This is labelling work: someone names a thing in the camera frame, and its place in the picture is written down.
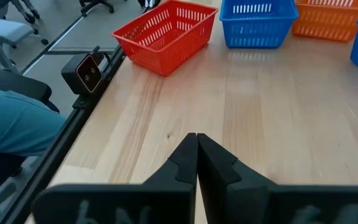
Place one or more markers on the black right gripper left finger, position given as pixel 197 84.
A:
pixel 120 202

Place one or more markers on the orange slotted plastic basket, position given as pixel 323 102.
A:
pixel 322 28

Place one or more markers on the black office chair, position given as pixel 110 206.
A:
pixel 17 82

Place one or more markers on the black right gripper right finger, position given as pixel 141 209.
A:
pixel 291 202

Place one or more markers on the black table edge rail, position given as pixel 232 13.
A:
pixel 57 146

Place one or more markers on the red slotted plastic basket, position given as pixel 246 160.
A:
pixel 166 59

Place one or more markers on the person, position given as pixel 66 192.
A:
pixel 11 124

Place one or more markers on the black table-level camera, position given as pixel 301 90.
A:
pixel 73 74

